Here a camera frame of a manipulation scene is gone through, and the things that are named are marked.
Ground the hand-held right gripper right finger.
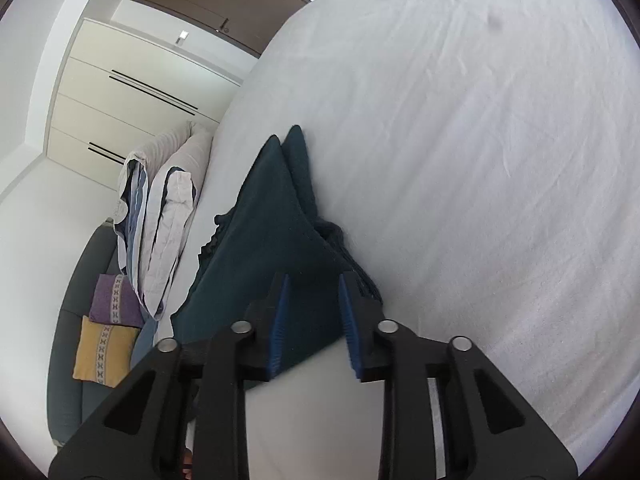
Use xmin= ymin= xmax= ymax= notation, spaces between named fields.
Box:
xmin=338 ymin=271 xmax=581 ymax=480

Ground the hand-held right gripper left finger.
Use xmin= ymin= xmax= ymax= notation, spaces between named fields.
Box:
xmin=47 ymin=272 xmax=292 ymax=480

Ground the dark green sweater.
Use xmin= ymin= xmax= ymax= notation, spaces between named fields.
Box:
xmin=170 ymin=125 xmax=383 ymax=391

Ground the blue pillow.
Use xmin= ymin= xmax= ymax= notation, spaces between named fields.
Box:
xmin=129 ymin=317 xmax=160 ymax=366

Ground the folded white and blue duvet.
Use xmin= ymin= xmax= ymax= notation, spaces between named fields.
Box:
xmin=112 ymin=120 xmax=216 ymax=322

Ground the purple patterned pillow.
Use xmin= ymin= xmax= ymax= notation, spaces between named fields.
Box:
xmin=90 ymin=273 xmax=146 ymax=329

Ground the yellow patterned pillow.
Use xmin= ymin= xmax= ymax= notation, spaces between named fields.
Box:
xmin=72 ymin=316 xmax=142 ymax=388

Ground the grey upholstered headboard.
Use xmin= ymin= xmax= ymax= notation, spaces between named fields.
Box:
xmin=46 ymin=217 xmax=126 ymax=448

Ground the white wardrobe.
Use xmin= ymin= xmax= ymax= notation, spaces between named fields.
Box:
xmin=46 ymin=17 xmax=246 ymax=192

